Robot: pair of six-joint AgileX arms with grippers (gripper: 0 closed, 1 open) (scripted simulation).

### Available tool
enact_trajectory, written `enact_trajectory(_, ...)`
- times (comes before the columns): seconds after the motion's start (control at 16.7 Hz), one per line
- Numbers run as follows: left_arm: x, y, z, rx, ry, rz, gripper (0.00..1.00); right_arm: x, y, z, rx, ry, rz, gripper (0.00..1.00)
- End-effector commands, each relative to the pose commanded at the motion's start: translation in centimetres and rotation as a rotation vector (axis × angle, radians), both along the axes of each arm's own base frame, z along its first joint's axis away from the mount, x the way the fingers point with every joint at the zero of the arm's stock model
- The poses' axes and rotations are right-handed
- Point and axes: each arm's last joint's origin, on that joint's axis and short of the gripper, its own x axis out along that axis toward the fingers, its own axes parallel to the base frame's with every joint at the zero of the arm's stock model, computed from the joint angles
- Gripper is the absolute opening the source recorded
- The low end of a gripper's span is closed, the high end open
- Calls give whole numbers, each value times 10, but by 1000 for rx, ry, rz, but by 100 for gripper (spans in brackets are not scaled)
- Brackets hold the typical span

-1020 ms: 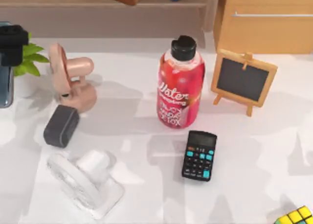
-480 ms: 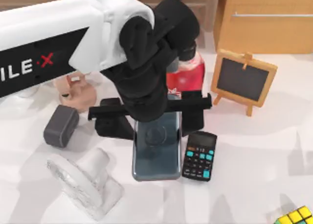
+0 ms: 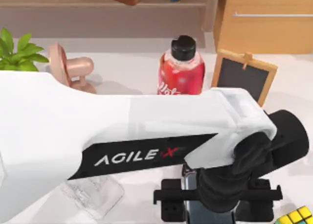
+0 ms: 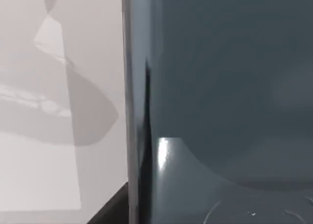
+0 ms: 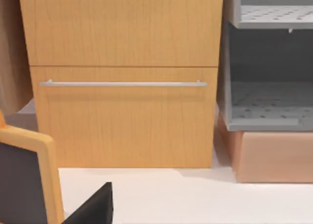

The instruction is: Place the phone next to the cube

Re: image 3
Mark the green potted plant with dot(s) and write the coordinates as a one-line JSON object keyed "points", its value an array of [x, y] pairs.
{"points": [[17, 55]]}

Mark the beige open shelf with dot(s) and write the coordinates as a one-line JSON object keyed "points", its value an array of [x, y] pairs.
{"points": [[97, 18]]}

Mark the dark grey smartphone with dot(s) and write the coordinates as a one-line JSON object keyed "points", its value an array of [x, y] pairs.
{"points": [[191, 182]]}

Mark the colourful puzzle cube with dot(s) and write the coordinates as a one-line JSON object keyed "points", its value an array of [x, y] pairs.
{"points": [[297, 216]]}

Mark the red bottle with black cap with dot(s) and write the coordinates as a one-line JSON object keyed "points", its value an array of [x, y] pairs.
{"points": [[183, 72]]}

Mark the wooden framed blackboard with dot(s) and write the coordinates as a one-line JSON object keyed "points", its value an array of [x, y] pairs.
{"points": [[244, 77]]}

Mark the wooden cupboard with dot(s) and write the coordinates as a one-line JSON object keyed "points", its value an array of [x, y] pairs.
{"points": [[264, 33]]}

